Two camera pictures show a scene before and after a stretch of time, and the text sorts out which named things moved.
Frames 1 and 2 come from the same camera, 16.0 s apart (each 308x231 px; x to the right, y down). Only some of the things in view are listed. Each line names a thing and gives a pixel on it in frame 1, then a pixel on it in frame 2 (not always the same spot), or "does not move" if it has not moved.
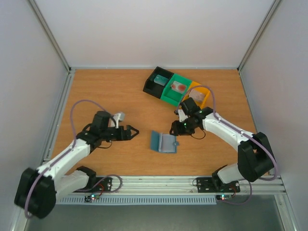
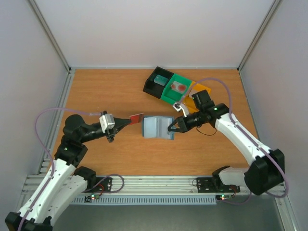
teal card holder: [163, 143] -> [157, 127]
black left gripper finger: [129, 127] -> [121, 122]
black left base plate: [102, 184] does not move
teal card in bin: [160, 79] does not move
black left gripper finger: [133, 135] -> [120, 123]
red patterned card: [178, 86] does not move
